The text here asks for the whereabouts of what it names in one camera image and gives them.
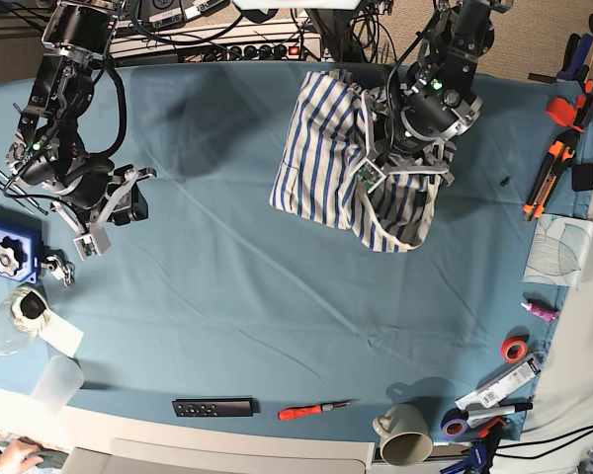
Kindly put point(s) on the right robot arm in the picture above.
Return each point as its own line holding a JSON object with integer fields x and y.
{"x": 48, "y": 158}

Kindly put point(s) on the purple tape roll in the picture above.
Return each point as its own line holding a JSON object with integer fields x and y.
{"x": 454, "y": 424}

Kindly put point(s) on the blue white striped T-shirt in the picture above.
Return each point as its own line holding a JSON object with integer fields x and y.
{"x": 325, "y": 141}

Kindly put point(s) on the red small cube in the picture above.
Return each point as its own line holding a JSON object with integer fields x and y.
{"x": 561, "y": 111}

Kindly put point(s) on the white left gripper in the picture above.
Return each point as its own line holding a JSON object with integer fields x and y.
{"x": 379, "y": 162}

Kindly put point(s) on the blue table cloth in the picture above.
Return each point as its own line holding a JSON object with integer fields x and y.
{"x": 218, "y": 294}

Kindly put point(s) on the metal hex key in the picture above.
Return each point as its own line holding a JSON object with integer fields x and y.
{"x": 28, "y": 203}

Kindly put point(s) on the orange black spring clamp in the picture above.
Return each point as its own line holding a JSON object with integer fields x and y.
{"x": 584, "y": 107}

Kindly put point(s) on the orange black utility knife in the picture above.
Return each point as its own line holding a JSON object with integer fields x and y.
{"x": 559, "y": 157}

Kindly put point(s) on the leaf pattern napkin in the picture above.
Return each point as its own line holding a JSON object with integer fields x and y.
{"x": 559, "y": 251}

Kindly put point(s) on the black square pad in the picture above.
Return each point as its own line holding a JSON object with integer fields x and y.
{"x": 582, "y": 177}

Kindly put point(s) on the black power strip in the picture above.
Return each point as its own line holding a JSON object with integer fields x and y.
{"x": 248, "y": 52}

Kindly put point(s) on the white paper card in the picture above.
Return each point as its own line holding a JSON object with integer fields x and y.
{"x": 61, "y": 334}

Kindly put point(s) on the bystander hand at table edge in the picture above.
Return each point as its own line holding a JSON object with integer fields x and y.
{"x": 19, "y": 456}

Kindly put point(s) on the red tape roll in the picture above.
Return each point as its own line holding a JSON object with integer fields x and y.
{"x": 513, "y": 350}

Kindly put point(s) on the black remote control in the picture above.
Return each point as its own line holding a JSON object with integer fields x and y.
{"x": 232, "y": 407}

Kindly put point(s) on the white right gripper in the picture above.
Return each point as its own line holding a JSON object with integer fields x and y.
{"x": 120, "y": 204}

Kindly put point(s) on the barcode labelled package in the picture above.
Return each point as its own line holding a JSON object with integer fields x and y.
{"x": 502, "y": 386}

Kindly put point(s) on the blue black bar clamp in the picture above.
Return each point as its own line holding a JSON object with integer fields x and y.
{"x": 480, "y": 456}

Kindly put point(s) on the blue box with black knob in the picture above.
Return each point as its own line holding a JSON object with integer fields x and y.
{"x": 20, "y": 246}

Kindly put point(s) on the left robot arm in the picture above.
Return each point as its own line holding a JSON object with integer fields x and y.
{"x": 411, "y": 123}

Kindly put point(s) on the translucent plastic cup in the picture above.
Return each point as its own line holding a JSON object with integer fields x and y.
{"x": 59, "y": 382}

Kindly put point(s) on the small metal chain keyring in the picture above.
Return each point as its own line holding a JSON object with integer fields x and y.
{"x": 61, "y": 269}

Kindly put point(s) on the purple glue tube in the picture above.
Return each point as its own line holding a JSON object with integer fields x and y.
{"x": 539, "y": 311}

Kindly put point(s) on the red handled screwdriver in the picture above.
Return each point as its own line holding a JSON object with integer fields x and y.
{"x": 293, "y": 413}

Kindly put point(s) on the beige ceramic mug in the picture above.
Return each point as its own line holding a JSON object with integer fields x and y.
{"x": 405, "y": 439}

